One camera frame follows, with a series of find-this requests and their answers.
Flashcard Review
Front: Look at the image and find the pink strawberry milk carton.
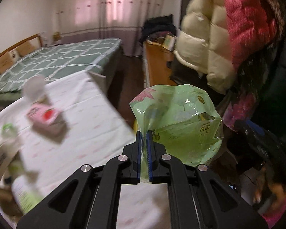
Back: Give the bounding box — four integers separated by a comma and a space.
26, 101, 69, 144

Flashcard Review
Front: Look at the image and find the green white wipes pack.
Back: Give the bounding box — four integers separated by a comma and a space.
11, 175, 43, 214

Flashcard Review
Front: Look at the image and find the black clothes heap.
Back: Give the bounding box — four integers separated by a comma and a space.
139, 14, 177, 44

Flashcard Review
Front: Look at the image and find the cream puffer jacket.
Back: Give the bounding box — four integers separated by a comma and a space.
174, 0, 236, 94

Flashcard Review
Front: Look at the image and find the brown right pillow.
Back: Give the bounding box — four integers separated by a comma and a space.
15, 40, 36, 57

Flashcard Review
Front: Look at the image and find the bed with green quilt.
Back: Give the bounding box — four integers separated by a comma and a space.
0, 38, 123, 111

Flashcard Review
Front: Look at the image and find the pink striped curtain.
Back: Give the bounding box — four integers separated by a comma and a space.
55, 0, 164, 56

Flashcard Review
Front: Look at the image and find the wooden headboard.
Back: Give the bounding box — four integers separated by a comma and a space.
0, 34, 43, 65

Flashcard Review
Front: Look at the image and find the white dotted table cloth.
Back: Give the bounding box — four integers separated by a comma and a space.
0, 71, 170, 228

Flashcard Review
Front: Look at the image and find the person's hand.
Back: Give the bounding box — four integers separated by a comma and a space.
253, 164, 286, 216

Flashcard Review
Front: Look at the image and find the orange wooden desk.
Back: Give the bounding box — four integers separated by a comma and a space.
143, 42, 177, 88

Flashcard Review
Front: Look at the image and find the clear plastic cup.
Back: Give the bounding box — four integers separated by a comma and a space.
22, 74, 48, 104

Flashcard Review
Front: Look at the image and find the green plastic snack bag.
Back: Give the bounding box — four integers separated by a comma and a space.
129, 84, 224, 168

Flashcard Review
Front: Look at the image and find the green tea drink carton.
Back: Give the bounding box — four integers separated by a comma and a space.
0, 141, 20, 181

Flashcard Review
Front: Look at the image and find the brown pillow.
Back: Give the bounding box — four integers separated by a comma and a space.
0, 52, 14, 75
15, 40, 36, 57

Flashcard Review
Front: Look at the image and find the green capped plastic bottle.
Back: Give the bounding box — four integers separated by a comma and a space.
1, 123, 18, 139

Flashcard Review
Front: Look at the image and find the brown left pillow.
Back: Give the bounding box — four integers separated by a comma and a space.
0, 52, 14, 75

